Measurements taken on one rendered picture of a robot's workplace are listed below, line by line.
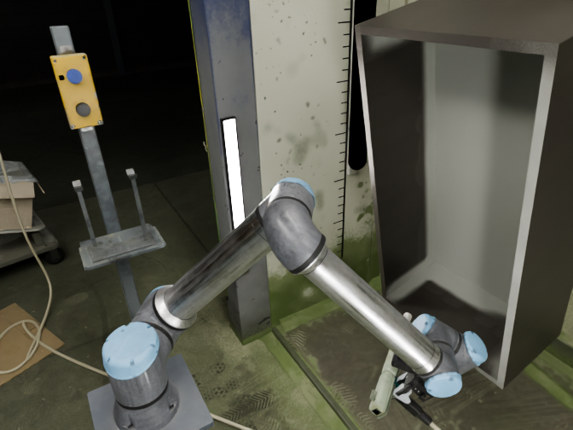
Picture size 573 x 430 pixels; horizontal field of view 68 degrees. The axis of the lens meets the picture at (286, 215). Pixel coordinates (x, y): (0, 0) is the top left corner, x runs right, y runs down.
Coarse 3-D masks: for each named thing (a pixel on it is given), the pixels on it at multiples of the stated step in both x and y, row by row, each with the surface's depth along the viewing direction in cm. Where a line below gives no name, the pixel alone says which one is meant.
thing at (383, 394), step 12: (384, 372) 146; (396, 372) 145; (384, 384) 139; (372, 396) 136; (384, 396) 136; (408, 396) 142; (372, 408) 134; (384, 408) 133; (408, 408) 141; (420, 408) 142; (420, 420) 141
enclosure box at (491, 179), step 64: (448, 0) 128; (512, 0) 113; (384, 64) 139; (448, 64) 148; (512, 64) 128; (384, 128) 151; (448, 128) 161; (512, 128) 138; (384, 192) 165; (448, 192) 177; (512, 192) 150; (384, 256) 182; (448, 256) 197; (512, 256) 164; (448, 320) 178; (512, 320) 130
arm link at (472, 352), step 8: (464, 336) 121; (472, 336) 122; (464, 344) 120; (472, 344) 120; (480, 344) 122; (464, 352) 120; (472, 352) 118; (480, 352) 119; (456, 360) 120; (464, 360) 120; (472, 360) 119; (480, 360) 118; (464, 368) 122; (472, 368) 122
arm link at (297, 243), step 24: (264, 216) 99; (288, 216) 95; (288, 240) 93; (312, 240) 93; (288, 264) 94; (312, 264) 93; (336, 264) 97; (336, 288) 97; (360, 288) 98; (360, 312) 99; (384, 312) 100; (384, 336) 102; (408, 336) 103; (408, 360) 105; (432, 360) 105; (432, 384) 106; (456, 384) 105
